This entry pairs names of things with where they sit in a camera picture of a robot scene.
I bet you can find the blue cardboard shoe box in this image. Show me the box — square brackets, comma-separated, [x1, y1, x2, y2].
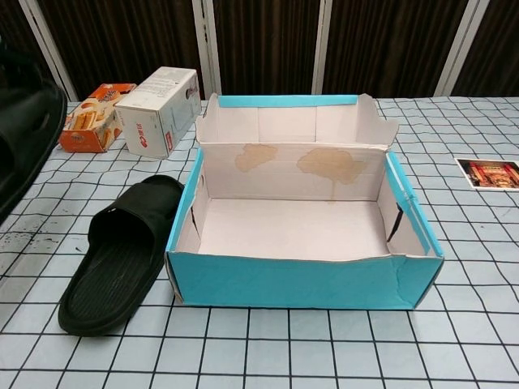
[165, 92, 445, 311]

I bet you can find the black rubber slipper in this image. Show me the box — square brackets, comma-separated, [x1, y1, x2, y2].
[0, 36, 68, 224]
[58, 174, 187, 336]

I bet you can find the white carton box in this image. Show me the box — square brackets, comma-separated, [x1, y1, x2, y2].
[114, 66, 202, 159]

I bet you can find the orange biscuit box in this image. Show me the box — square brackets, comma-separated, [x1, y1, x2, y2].
[58, 83, 138, 154]

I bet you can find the blue checkered tablecloth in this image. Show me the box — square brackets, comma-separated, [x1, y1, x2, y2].
[0, 96, 519, 389]

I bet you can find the photo postcard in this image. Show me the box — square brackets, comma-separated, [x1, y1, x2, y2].
[454, 157, 519, 190]

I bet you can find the silver partition frame post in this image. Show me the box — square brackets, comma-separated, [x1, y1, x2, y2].
[18, 0, 80, 102]
[311, 0, 336, 98]
[191, 0, 222, 98]
[435, 0, 491, 97]

